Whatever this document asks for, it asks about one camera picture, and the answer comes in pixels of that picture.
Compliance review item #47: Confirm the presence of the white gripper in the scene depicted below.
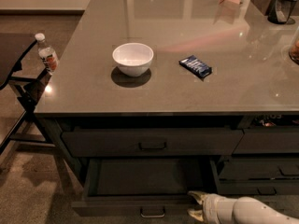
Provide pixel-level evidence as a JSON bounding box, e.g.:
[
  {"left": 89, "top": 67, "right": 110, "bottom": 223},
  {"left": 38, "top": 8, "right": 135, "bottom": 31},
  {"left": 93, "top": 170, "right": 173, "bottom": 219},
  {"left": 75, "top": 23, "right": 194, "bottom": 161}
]
[{"left": 187, "top": 190, "right": 237, "bottom": 224}]

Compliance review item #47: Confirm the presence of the drawer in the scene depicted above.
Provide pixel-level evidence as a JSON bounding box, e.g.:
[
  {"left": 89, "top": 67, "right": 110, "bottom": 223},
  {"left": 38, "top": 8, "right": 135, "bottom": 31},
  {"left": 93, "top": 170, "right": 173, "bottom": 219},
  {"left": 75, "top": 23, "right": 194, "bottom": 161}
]
[
  {"left": 217, "top": 180, "right": 299, "bottom": 195},
  {"left": 219, "top": 158, "right": 299, "bottom": 180},
  {"left": 72, "top": 157, "right": 217, "bottom": 218},
  {"left": 234, "top": 127, "right": 299, "bottom": 154},
  {"left": 61, "top": 128, "right": 244, "bottom": 157}
]

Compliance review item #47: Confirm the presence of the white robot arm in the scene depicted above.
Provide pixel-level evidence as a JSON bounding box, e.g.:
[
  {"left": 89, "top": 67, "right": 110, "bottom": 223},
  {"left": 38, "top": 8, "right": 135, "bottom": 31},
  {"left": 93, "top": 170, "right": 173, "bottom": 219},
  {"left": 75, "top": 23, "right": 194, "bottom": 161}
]
[{"left": 188, "top": 190, "right": 299, "bottom": 224}]

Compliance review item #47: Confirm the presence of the blue snack bar wrapper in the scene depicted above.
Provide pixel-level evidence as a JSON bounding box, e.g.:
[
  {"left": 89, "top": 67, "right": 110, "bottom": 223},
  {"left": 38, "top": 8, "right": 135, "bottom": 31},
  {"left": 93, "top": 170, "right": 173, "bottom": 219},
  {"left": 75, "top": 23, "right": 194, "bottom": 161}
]
[{"left": 178, "top": 55, "right": 212, "bottom": 78}]

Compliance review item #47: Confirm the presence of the white ceramic bowl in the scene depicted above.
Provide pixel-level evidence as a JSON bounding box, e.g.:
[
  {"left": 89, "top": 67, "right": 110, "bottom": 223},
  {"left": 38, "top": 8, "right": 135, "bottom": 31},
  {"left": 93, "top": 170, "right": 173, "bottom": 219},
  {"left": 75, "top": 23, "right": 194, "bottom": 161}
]
[{"left": 112, "top": 43, "right": 154, "bottom": 77}]

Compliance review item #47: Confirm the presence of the glass jar with snacks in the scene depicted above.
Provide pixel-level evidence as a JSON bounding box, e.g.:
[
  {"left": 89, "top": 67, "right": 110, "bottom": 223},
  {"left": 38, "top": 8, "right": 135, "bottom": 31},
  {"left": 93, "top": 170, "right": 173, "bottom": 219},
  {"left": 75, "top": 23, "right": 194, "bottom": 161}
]
[{"left": 289, "top": 27, "right": 299, "bottom": 64}]

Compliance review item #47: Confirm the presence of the clear plastic water bottle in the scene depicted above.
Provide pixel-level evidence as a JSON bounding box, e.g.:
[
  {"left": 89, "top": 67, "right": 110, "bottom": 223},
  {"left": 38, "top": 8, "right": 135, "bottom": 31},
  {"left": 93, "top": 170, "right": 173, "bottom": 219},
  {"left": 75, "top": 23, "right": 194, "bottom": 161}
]
[{"left": 35, "top": 33, "right": 59, "bottom": 74}]

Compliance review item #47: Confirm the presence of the dark folding chair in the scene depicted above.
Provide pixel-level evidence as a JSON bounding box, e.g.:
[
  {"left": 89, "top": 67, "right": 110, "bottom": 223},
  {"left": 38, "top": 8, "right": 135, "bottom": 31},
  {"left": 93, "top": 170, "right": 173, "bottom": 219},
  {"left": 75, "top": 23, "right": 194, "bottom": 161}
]
[{"left": 0, "top": 33, "right": 52, "bottom": 153}]

